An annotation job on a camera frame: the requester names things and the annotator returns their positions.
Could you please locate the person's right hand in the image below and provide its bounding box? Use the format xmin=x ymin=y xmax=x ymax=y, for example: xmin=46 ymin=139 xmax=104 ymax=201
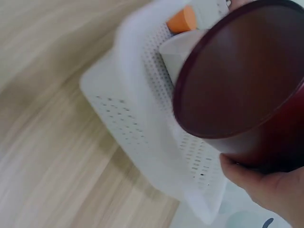
xmin=219 ymin=153 xmax=304 ymax=228

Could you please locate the dark red round container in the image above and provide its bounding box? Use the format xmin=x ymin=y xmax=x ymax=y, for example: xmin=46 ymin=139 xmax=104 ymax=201
xmin=172 ymin=0 xmax=304 ymax=174

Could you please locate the white perforated plastic basket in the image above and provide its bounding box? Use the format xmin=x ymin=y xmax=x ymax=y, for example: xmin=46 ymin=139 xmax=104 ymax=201
xmin=79 ymin=0 xmax=235 ymax=226

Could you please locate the white cup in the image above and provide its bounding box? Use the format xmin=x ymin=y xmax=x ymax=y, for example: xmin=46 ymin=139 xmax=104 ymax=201
xmin=158 ymin=30 xmax=209 ymax=84

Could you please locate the white bottle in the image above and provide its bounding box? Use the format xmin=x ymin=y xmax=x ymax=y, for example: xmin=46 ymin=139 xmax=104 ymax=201
xmin=190 ymin=0 xmax=232 ymax=30

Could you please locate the orange cylinder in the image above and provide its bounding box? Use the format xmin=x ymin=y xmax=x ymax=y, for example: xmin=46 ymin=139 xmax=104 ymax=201
xmin=166 ymin=6 xmax=198 ymax=34

